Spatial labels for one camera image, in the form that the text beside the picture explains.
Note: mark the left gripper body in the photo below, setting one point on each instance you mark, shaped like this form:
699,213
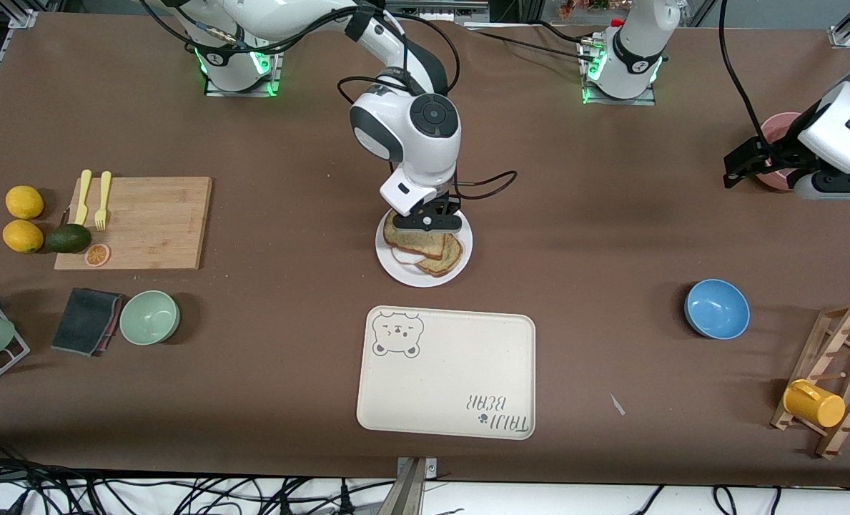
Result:
786,149

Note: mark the large bread slice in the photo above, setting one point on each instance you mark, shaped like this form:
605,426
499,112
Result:
414,242

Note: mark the white round plate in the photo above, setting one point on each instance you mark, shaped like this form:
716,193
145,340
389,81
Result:
396,272

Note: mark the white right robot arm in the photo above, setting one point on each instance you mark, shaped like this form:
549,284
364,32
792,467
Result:
410,136

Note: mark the pink bowl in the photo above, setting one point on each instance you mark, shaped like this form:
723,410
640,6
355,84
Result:
771,132

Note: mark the fried egg toy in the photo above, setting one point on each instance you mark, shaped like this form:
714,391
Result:
403,256

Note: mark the small bread slice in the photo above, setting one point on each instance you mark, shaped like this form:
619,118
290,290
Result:
445,263

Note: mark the blue bowl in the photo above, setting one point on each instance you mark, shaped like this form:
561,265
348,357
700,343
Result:
716,309

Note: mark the cream bear print tray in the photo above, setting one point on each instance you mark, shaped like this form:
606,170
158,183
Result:
446,372

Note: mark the wooden mug rack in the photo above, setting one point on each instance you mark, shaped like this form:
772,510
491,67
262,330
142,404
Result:
843,343

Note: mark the yellow mug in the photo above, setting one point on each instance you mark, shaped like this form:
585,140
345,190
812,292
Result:
814,404

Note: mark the small white paper scrap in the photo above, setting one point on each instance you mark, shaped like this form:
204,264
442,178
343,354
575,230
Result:
617,405

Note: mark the wooden cutting board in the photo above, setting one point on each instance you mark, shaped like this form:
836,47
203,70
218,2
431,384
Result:
153,229

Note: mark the light green bowl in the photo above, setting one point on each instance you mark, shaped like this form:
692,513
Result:
149,317

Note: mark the yellow plastic fork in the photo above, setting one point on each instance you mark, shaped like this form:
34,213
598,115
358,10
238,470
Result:
102,197

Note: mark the orange slice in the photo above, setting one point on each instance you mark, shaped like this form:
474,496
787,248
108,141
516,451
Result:
97,254

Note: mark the yellow plastic knife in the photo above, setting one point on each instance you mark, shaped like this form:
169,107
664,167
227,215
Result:
82,197

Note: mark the dark green avocado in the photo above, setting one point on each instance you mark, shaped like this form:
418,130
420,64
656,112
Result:
68,238

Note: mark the dark grey folded cloth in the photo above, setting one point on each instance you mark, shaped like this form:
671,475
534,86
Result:
85,320

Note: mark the yellow lemon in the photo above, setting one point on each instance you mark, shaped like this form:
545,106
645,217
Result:
24,202
23,236

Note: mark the aluminium frame profile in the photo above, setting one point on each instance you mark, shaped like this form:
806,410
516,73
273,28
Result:
845,28

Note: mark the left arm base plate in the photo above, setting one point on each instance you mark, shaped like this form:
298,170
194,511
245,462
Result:
621,101

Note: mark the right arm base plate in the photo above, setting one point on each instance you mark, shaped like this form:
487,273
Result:
276,71

